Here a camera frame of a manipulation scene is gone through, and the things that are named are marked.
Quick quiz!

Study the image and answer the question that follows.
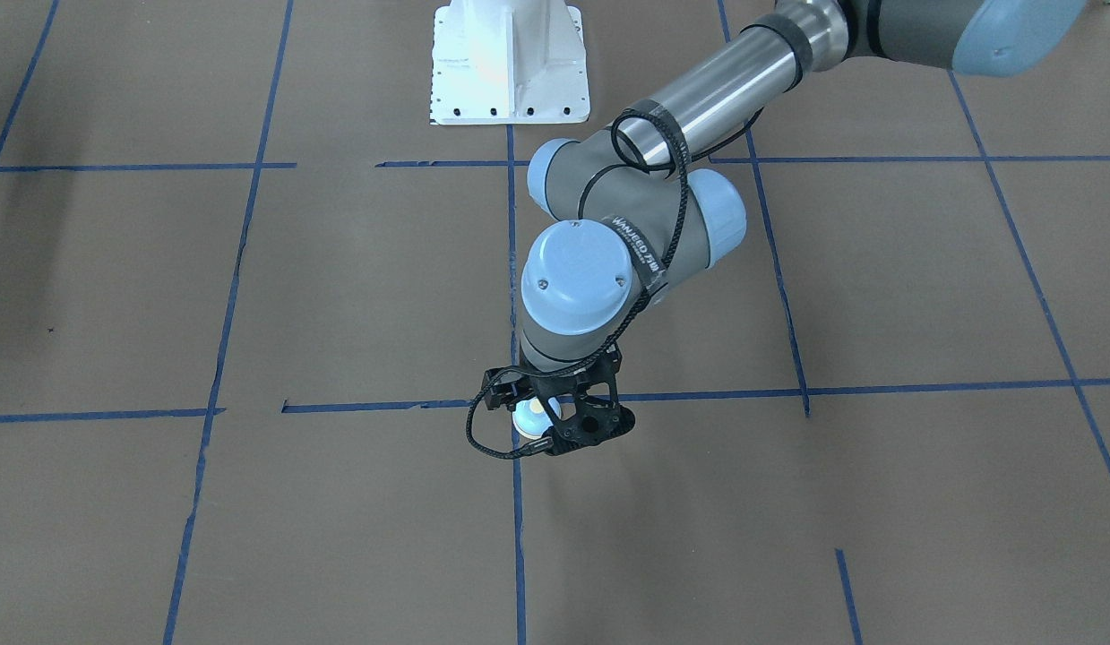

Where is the white camera mast base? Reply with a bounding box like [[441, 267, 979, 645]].
[[428, 1, 591, 125]]

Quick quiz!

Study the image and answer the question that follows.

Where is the blue and white bell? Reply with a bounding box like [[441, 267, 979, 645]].
[[511, 397, 562, 441]]

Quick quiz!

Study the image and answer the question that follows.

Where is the brown paper table cover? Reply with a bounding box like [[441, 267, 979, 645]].
[[0, 1, 1110, 644]]

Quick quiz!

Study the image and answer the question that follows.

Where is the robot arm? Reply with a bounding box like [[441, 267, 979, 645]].
[[465, 1, 1084, 460]]

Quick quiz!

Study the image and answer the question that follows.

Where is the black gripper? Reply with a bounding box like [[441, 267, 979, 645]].
[[480, 346, 636, 456]]

